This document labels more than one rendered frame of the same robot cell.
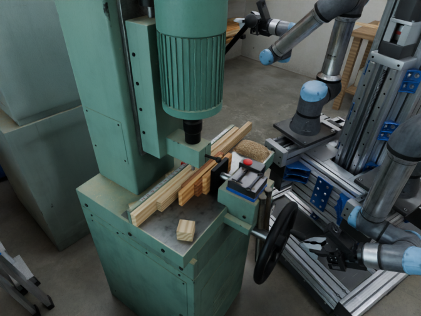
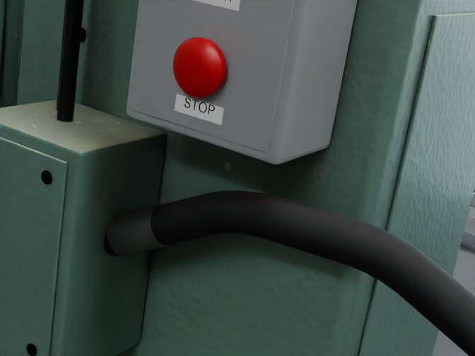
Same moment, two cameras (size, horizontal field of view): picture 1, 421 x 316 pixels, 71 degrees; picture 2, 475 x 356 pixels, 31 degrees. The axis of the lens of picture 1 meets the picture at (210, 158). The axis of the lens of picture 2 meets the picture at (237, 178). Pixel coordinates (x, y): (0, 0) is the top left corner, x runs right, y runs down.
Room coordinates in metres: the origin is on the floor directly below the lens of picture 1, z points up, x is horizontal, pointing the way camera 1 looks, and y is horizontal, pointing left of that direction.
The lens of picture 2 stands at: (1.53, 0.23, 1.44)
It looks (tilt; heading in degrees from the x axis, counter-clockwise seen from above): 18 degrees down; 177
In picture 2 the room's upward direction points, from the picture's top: 9 degrees clockwise
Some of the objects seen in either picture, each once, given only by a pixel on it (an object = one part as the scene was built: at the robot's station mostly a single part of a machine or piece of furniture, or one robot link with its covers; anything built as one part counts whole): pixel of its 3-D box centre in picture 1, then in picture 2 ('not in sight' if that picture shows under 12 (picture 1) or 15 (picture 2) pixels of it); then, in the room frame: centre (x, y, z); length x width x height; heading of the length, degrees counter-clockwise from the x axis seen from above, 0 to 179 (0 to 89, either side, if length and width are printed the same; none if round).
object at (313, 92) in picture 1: (312, 97); not in sight; (1.31, -0.48, 0.98); 0.13 x 0.12 x 0.14; 138
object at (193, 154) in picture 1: (188, 149); not in sight; (0.80, 0.07, 1.03); 0.14 x 0.07 x 0.09; 57
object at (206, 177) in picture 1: (217, 173); not in sight; (0.79, -0.03, 0.94); 0.16 x 0.02 x 0.08; 147
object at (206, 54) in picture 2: not in sight; (198, 67); (1.11, 0.23, 1.36); 0.03 x 0.01 x 0.03; 57
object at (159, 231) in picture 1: (223, 193); not in sight; (0.76, -0.05, 0.87); 0.61 x 0.30 x 0.06; 147
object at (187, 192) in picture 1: (202, 179); not in sight; (0.77, 0.03, 0.93); 0.24 x 0.01 x 0.06; 147
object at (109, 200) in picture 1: (169, 194); not in sight; (0.86, 0.16, 0.76); 0.57 x 0.45 x 0.09; 57
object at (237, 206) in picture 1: (245, 194); not in sight; (0.71, -0.12, 0.92); 0.15 x 0.13 x 0.09; 147
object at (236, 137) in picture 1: (212, 158); not in sight; (0.89, -0.01, 0.92); 0.60 x 0.02 x 0.04; 147
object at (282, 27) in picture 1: (288, 31); not in sight; (1.58, -0.37, 1.21); 0.11 x 0.08 x 0.09; 48
